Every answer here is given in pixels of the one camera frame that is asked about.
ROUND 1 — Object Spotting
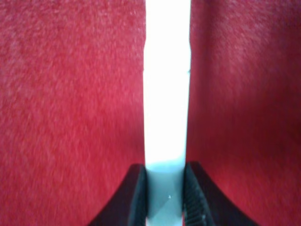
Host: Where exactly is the white pen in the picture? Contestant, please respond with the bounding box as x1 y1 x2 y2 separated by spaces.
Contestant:
143 0 191 226

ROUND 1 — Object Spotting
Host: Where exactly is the red felt table cloth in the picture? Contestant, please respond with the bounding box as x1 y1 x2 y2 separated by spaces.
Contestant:
0 0 301 226

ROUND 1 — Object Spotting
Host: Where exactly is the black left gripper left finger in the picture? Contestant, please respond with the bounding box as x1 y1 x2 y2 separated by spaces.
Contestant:
89 164 148 226

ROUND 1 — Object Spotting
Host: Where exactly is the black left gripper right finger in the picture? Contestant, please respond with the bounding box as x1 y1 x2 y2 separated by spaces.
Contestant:
183 161 241 226

